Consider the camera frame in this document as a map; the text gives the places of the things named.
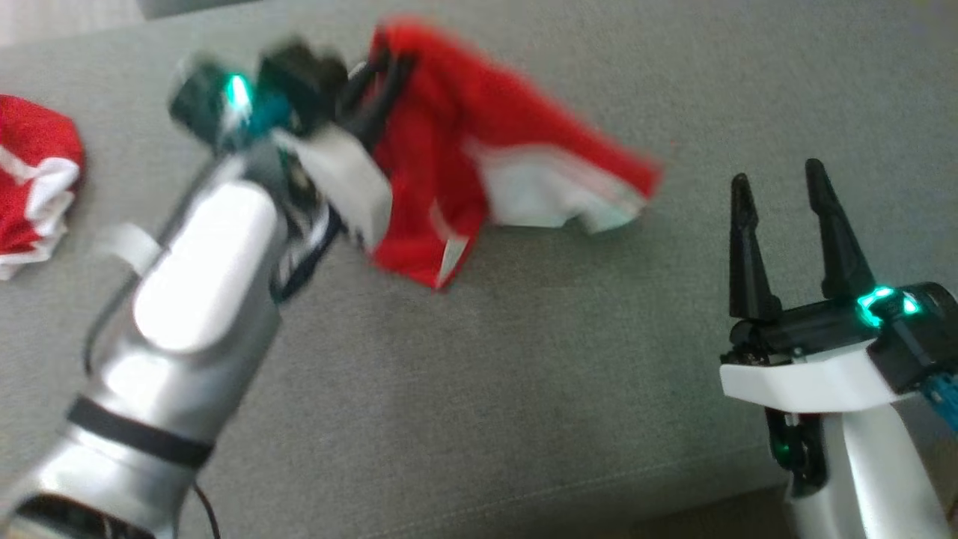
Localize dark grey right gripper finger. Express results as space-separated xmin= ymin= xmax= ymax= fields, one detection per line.
xmin=804 ymin=159 xmax=876 ymax=301
xmin=728 ymin=174 xmax=784 ymax=321

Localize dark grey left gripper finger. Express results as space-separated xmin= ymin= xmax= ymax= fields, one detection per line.
xmin=356 ymin=58 xmax=417 ymax=150
xmin=346 ymin=49 xmax=397 ymax=94

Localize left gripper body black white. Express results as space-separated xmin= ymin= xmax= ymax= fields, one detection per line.
xmin=258 ymin=41 xmax=395 ymax=253

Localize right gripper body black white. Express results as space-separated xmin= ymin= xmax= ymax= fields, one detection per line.
xmin=718 ymin=298 xmax=918 ymax=414

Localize red white numbered jersey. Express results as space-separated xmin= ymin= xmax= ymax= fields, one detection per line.
xmin=367 ymin=19 xmax=664 ymax=291

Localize red white striped shorts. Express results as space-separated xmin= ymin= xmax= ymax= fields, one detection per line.
xmin=0 ymin=94 xmax=85 ymax=282

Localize large grey sofa seat cushion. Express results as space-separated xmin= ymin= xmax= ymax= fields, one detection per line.
xmin=0 ymin=0 xmax=958 ymax=539

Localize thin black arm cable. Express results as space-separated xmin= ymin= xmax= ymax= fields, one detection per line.
xmin=189 ymin=479 xmax=223 ymax=539

